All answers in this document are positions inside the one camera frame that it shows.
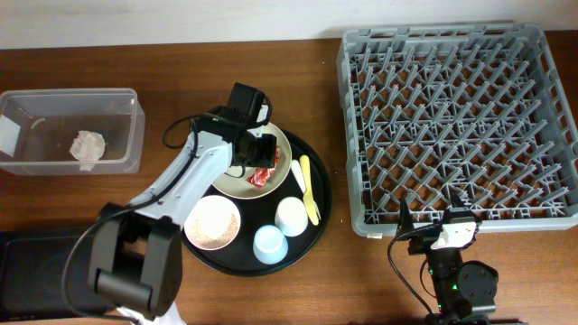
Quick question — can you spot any clear plastic waste bin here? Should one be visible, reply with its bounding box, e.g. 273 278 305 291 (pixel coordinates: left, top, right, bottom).
1 88 145 176

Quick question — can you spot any black tray bin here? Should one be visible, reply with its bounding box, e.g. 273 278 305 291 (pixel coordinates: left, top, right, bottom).
1 227 115 322

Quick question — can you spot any yellow plastic fork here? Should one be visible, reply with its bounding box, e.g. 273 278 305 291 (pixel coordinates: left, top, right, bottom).
299 155 320 226

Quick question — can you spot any crumpled white tissue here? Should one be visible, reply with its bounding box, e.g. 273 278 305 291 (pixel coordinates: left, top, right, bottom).
70 130 106 172

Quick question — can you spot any pink small bowl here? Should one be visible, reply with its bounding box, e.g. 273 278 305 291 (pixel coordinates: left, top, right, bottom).
183 195 241 251

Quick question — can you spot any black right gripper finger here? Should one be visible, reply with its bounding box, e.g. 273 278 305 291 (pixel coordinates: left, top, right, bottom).
446 191 474 222
396 199 415 237

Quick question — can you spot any black round tray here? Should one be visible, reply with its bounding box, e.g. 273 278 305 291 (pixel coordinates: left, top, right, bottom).
182 130 332 276

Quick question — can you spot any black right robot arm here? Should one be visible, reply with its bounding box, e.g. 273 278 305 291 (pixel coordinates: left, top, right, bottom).
408 193 499 324

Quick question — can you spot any red snack wrapper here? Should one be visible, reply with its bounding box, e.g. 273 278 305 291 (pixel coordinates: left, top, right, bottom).
247 147 280 188

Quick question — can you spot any white plastic utensil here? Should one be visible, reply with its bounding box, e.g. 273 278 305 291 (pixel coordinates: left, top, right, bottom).
291 160 306 193

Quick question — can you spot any grey dishwasher rack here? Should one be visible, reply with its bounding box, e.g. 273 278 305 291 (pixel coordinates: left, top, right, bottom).
336 23 577 238

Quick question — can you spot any cream plate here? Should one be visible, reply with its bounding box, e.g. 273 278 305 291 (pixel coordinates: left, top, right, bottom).
212 122 293 200

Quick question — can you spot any light blue cup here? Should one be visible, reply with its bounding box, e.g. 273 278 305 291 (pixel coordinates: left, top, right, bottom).
253 225 288 265

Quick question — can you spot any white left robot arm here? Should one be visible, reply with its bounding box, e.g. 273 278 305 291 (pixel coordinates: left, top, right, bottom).
88 83 276 324

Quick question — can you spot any white cup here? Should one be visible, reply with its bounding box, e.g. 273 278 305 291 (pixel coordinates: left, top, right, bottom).
275 197 309 237

